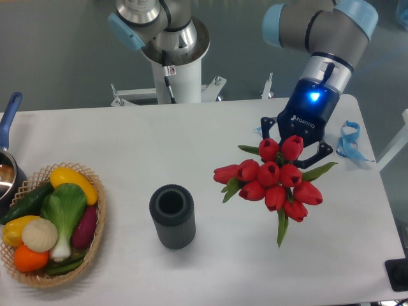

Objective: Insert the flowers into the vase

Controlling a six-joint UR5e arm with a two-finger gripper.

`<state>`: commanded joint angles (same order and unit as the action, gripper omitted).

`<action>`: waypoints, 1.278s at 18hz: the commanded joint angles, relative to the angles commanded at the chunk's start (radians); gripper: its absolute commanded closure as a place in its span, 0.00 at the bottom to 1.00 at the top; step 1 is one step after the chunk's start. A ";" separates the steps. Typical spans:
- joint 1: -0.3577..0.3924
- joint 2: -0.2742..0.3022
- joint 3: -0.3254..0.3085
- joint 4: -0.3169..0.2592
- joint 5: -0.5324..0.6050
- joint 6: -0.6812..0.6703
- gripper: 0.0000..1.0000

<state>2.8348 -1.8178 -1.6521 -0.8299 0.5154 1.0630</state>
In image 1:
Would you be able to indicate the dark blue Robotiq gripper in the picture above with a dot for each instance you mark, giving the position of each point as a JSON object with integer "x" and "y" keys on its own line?
{"x": 306, "y": 115}

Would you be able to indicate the red tulip bouquet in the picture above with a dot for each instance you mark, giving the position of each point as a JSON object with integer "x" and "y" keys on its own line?
{"x": 279, "y": 180}

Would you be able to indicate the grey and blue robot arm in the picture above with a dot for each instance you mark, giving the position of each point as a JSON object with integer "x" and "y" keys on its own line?
{"x": 335, "y": 36}

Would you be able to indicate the dark grey ribbed vase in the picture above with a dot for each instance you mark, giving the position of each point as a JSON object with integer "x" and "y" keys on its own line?
{"x": 172, "y": 210}

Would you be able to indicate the blue ribbon on right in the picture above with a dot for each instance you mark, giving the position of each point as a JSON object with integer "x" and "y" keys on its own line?
{"x": 347, "y": 146}

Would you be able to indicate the black device at edge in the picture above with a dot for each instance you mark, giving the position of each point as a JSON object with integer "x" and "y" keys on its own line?
{"x": 397, "y": 273}

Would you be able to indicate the purple sweet potato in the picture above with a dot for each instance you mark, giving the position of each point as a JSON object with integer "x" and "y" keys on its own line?
{"x": 84, "y": 232}

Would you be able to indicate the green bok choy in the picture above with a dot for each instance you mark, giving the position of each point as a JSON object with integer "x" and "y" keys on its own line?
{"x": 64, "y": 208}

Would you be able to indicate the woven wicker basket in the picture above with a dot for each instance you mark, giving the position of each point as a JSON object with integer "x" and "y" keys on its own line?
{"x": 39, "y": 279}

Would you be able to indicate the dark green cucumber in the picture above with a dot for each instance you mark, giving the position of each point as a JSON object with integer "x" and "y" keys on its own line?
{"x": 30, "y": 204}

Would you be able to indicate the green pea pods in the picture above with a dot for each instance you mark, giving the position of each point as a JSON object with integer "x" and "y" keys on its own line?
{"x": 66, "y": 266}

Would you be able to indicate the white garlic bun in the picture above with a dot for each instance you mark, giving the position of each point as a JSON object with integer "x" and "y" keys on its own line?
{"x": 40, "y": 235}

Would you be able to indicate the orange fruit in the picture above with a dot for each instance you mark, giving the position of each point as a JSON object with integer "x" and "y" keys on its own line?
{"x": 26, "y": 260}

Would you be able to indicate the yellow bell pepper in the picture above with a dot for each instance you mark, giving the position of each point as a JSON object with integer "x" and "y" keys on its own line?
{"x": 12, "y": 230}

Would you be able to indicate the white frame at right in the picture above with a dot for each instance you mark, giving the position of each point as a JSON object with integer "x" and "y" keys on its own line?
{"x": 397, "y": 143}

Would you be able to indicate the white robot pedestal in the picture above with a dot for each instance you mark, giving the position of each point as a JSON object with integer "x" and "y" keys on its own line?
{"x": 173, "y": 84}

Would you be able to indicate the blue handled saucepan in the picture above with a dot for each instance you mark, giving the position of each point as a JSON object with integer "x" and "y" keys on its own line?
{"x": 12, "y": 176}

